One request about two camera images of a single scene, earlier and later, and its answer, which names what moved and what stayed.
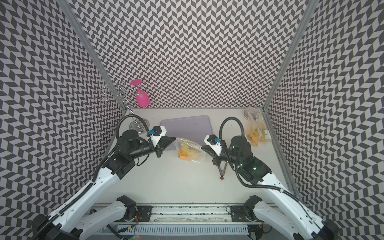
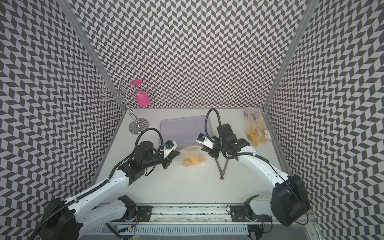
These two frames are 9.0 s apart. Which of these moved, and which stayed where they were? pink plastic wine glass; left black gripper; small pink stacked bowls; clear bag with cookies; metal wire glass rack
Moved: clear bag with cookies; left black gripper
Stayed: metal wire glass rack; small pink stacked bowls; pink plastic wine glass
